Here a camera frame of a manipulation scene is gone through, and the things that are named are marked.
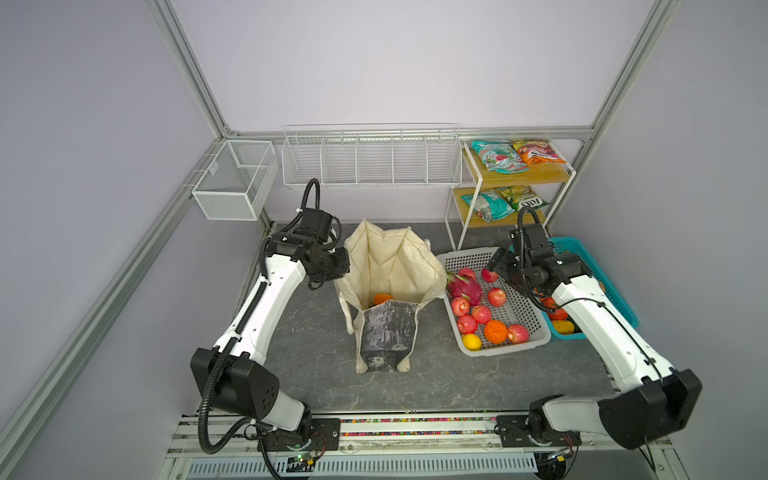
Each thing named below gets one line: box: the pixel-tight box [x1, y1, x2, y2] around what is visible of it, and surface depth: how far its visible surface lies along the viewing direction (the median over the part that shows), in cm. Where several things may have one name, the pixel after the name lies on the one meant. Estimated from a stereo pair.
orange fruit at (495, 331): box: [484, 319, 508, 345], surface depth 88 cm
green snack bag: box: [495, 185, 550, 211], surface depth 104 cm
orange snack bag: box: [513, 140, 568, 165], surface depth 90 cm
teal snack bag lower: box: [461, 190, 515, 223], surface depth 101 cm
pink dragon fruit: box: [446, 270, 483, 306], surface depth 93 cm
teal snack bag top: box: [471, 141, 529, 174], surface depth 90 cm
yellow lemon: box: [462, 333, 482, 352], surface depth 86 cm
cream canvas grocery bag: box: [335, 220, 447, 374], surface depth 84 cm
